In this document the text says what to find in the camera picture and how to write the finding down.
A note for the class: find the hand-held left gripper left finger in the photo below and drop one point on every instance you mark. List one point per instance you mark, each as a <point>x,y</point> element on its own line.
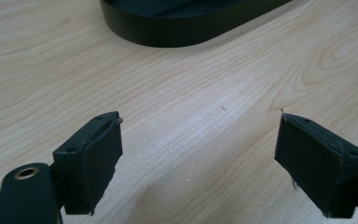
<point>87,168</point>

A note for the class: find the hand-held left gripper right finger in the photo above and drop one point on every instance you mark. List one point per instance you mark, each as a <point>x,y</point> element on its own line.
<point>317,168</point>

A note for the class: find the black oval tray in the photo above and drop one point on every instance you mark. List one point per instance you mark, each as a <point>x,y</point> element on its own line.
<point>167,28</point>

